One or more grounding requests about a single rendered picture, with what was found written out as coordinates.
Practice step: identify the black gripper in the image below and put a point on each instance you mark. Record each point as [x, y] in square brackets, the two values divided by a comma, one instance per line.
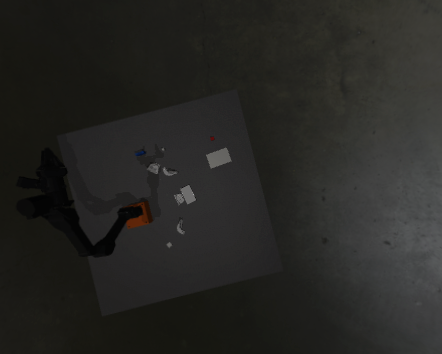
[50, 171]

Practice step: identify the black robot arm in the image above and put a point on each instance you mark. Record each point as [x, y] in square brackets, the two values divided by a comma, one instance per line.
[66, 219]

